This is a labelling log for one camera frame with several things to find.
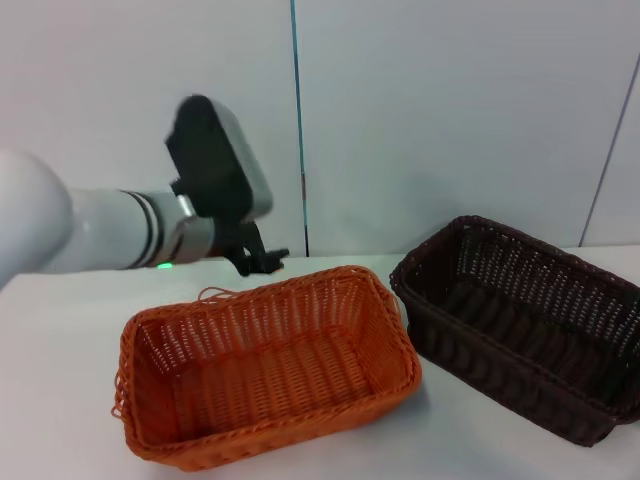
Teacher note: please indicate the orange woven plastic basket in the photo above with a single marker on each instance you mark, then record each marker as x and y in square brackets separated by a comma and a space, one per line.
[270, 380]

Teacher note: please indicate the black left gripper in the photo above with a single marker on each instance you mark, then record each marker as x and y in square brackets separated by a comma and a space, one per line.
[232, 240]

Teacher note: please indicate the dark brown woven basket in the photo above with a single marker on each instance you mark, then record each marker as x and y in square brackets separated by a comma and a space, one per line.
[515, 345]

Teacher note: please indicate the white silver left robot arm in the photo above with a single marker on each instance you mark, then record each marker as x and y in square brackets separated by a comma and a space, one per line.
[100, 230]

